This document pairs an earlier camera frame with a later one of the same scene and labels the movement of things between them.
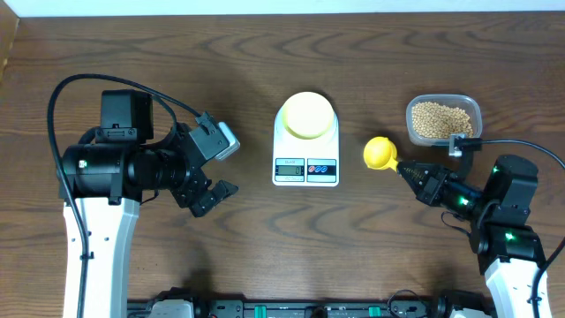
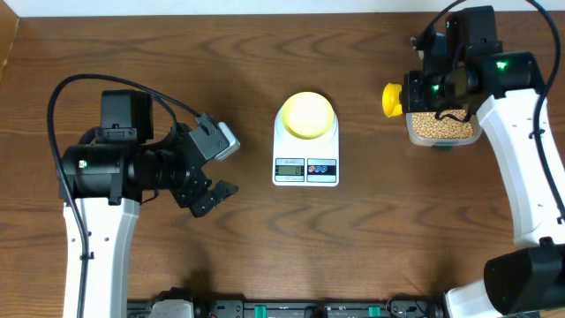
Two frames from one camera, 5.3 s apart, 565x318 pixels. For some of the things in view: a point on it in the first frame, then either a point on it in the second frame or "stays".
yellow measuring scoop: x=380 y=153 → x=390 y=100
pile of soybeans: x=436 y=121 stays
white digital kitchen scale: x=305 y=162 stays
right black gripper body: x=460 y=196 → x=426 y=93
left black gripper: x=189 y=192 stays
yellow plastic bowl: x=308 y=115 stays
